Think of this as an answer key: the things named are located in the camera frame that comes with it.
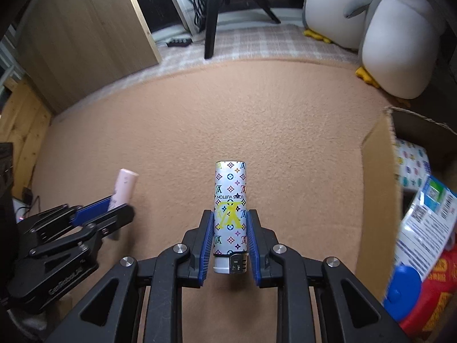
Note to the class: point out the blue round lid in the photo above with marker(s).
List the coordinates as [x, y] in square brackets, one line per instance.
[403, 289]

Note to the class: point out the cardboard box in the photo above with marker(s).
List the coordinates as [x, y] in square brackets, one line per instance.
[378, 185]

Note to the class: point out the red fabric bag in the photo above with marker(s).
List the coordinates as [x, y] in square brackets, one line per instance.
[432, 300]

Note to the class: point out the black power strip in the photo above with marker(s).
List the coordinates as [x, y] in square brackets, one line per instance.
[179, 42]

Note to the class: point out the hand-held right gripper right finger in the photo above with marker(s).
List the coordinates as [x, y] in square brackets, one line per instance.
[254, 250]

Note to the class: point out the black power adapter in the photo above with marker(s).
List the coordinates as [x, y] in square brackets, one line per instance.
[27, 194]

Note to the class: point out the checked bedsheet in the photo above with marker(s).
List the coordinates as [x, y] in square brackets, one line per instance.
[250, 43]

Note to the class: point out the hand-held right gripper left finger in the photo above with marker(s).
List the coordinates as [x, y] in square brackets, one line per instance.
[206, 250]

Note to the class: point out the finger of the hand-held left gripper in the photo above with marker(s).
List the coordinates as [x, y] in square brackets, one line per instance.
[114, 218]
[92, 210]

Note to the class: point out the black tripod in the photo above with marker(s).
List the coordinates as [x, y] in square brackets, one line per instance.
[210, 25]

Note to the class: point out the narrow patterned stick box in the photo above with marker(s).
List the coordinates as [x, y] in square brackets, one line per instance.
[230, 203]

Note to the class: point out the white printed tissue pack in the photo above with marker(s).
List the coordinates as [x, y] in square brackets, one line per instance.
[410, 164]

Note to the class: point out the small penguin plush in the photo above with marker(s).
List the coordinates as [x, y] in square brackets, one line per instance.
[396, 50]

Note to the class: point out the large penguin plush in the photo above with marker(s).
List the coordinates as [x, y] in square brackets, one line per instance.
[332, 7]

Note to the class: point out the white window frame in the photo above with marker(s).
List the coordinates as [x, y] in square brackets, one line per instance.
[176, 3]

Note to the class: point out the pine plank headboard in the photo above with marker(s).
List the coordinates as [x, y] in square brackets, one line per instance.
[21, 128]

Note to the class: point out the green and white sachet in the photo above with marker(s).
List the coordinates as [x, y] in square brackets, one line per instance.
[425, 221]

